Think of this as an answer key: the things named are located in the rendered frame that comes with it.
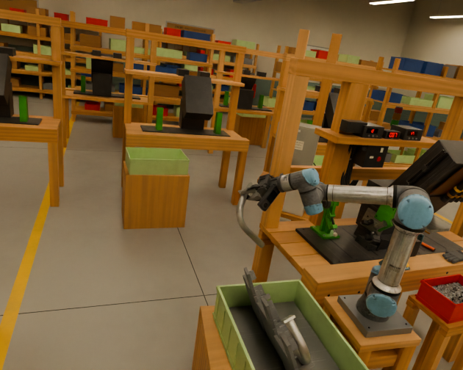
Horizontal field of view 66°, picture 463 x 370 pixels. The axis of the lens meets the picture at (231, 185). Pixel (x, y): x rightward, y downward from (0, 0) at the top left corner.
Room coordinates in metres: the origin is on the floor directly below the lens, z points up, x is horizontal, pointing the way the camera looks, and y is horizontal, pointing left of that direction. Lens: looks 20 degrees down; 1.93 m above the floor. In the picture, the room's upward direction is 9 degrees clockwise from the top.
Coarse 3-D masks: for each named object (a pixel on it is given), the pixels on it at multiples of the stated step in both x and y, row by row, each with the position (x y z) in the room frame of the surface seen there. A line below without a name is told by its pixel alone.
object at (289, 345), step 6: (276, 336) 1.00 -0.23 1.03; (282, 336) 0.89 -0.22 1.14; (276, 342) 0.99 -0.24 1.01; (282, 342) 0.89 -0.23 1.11; (288, 342) 0.86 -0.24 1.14; (294, 342) 0.88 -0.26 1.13; (282, 348) 0.95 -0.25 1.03; (288, 348) 0.85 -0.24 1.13; (294, 348) 0.87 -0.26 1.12; (282, 354) 0.97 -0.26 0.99; (288, 354) 0.87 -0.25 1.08; (282, 360) 1.02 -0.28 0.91; (288, 360) 0.91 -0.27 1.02; (294, 360) 0.87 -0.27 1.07; (288, 366) 0.95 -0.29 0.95; (294, 366) 0.87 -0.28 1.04
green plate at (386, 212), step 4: (380, 208) 2.11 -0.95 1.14; (384, 208) 2.09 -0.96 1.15; (388, 208) 2.07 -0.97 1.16; (392, 208) 2.04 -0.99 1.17; (396, 208) 2.03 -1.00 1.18; (376, 212) 2.12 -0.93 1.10; (380, 212) 2.10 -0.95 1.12; (384, 212) 2.08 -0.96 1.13; (388, 212) 2.06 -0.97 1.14; (392, 212) 2.03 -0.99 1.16; (376, 216) 2.11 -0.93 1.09; (380, 216) 2.09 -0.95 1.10; (384, 216) 2.06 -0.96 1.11; (388, 216) 2.04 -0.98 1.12; (392, 216) 2.02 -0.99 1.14; (380, 220) 2.07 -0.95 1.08; (384, 220) 2.05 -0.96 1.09
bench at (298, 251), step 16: (288, 224) 2.23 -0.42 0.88; (304, 224) 2.27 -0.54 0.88; (336, 224) 2.35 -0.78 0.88; (352, 224) 2.39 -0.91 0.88; (272, 240) 2.02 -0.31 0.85; (288, 240) 2.00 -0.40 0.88; (304, 240) 2.03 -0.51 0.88; (256, 256) 2.16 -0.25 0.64; (288, 256) 1.83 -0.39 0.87; (304, 256) 1.83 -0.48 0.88; (320, 256) 1.86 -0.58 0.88; (256, 272) 2.12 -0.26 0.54; (448, 352) 2.15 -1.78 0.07
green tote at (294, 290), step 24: (216, 288) 1.33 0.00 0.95; (240, 288) 1.36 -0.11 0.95; (264, 288) 1.40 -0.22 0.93; (288, 288) 1.44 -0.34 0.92; (216, 312) 1.28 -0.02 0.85; (312, 312) 1.31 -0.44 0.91; (240, 336) 1.05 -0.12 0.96; (336, 336) 1.15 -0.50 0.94; (240, 360) 1.00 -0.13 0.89; (336, 360) 1.11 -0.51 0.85; (360, 360) 1.02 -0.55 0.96
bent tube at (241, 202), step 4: (240, 196) 1.54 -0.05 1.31; (244, 196) 1.53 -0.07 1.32; (248, 196) 1.55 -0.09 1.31; (240, 200) 1.51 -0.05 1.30; (244, 200) 1.51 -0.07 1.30; (240, 204) 1.49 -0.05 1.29; (244, 204) 1.51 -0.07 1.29; (240, 208) 1.47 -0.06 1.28; (236, 212) 1.47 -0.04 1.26; (240, 212) 1.46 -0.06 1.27; (240, 216) 1.45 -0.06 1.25; (240, 220) 1.45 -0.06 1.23; (240, 224) 1.45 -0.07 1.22; (244, 224) 1.45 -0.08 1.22; (244, 228) 1.45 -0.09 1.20; (248, 228) 1.46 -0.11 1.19; (244, 232) 1.46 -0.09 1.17; (248, 232) 1.46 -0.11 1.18; (252, 232) 1.48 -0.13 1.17; (252, 236) 1.47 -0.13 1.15; (256, 236) 1.49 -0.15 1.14; (256, 240) 1.49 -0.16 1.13; (260, 240) 1.50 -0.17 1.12; (260, 244) 1.50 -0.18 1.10; (264, 244) 1.51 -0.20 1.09
